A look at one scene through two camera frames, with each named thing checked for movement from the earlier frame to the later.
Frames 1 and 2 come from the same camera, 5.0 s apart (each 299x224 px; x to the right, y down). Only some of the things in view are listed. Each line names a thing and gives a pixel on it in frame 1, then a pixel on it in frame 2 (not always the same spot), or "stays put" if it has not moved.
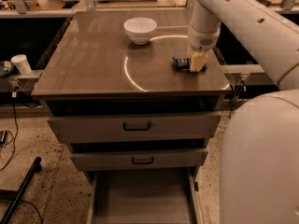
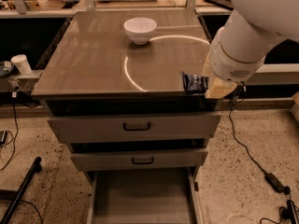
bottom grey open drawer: x=144 y=197 stays put
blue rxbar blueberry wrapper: x=184 y=64 to x=194 y=84
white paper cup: x=22 y=63 stays put
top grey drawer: x=180 y=126 stays put
